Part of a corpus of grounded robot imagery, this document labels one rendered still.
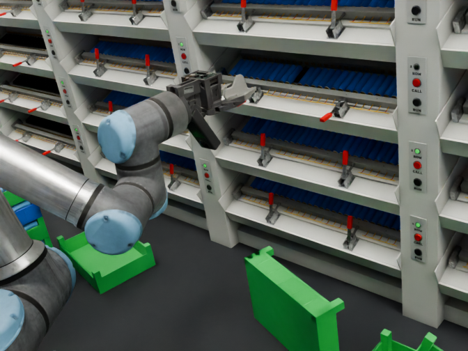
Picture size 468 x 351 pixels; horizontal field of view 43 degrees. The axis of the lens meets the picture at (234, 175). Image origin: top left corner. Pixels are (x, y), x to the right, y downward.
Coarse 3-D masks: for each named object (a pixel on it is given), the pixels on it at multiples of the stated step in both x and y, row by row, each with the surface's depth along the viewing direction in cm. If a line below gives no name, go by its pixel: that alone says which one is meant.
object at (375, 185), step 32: (224, 128) 178; (256, 128) 176; (288, 128) 170; (224, 160) 176; (256, 160) 166; (288, 160) 164; (320, 160) 159; (352, 160) 151; (384, 160) 147; (320, 192) 157; (352, 192) 147; (384, 192) 143
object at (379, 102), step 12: (252, 84) 160; (264, 84) 157; (276, 84) 155; (288, 84) 153; (276, 96) 154; (312, 96) 149; (324, 96) 146; (336, 96) 143; (348, 96) 141; (360, 96) 139; (372, 96) 137
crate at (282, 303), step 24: (264, 264) 149; (264, 288) 148; (288, 288) 139; (312, 288) 138; (264, 312) 154; (288, 312) 141; (312, 312) 131; (336, 312) 132; (288, 336) 146; (312, 336) 134; (336, 336) 135
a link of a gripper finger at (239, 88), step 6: (240, 78) 128; (234, 84) 127; (240, 84) 128; (246, 84) 129; (228, 90) 127; (234, 90) 128; (240, 90) 129; (246, 90) 130; (252, 90) 131; (228, 96) 127; (234, 96) 128; (246, 96) 129
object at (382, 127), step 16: (224, 64) 172; (288, 64) 163; (272, 96) 157; (240, 112) 164; (256, 112) 159; (272, 112) 154; (288, 112) 150; (304, 112) 147; (320, 112) 145; (352, 112) 140; (368, 112) 138; (320, 128) 147; (336, 128) 143; (352, 128) 139; (368, 128) 136; (384, 128) 132
